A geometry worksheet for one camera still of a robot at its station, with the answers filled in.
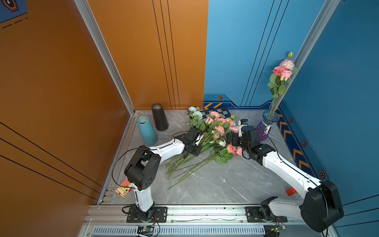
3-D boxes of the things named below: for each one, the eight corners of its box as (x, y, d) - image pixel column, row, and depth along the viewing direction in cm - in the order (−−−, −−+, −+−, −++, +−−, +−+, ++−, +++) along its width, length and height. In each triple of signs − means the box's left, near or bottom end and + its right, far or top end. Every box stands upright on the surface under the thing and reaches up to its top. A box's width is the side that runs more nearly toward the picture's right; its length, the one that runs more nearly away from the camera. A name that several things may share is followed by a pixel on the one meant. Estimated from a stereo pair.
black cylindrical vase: (157, 131, 110) (150, 112, 94) (158, 122, 115) (152, 103, 99) (167, 131, 110) (163, 111, 94) (169, 122, 115) (164, 103, 99)
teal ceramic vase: (144, 145, 102) (134, 126, 85) (147, 136, 107) (138, 116, 90) (156, 145, 102) (148, 126, 85) (158, 136, 107) (151, 116, 90)
